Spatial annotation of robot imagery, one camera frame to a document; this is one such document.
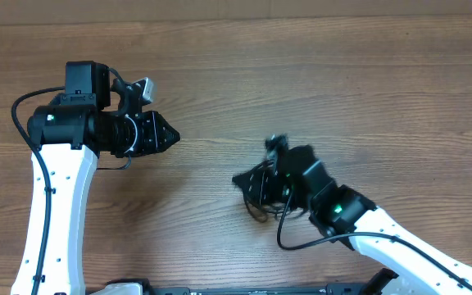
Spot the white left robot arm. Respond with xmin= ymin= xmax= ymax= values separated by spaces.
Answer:
xmin=11 ymin=61 xmax=180 ymax=294

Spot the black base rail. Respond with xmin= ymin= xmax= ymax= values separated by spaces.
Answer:
xmin=108 ymin=280 xmax=384 ymax=295

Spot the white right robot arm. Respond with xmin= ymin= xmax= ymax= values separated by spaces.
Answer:
xmin=232 ymin=145 xmax=472 ymax=294

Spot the black USB-C cable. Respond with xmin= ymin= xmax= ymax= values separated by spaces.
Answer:
xmin=242 ymin=159 xmax=306 ymax=225

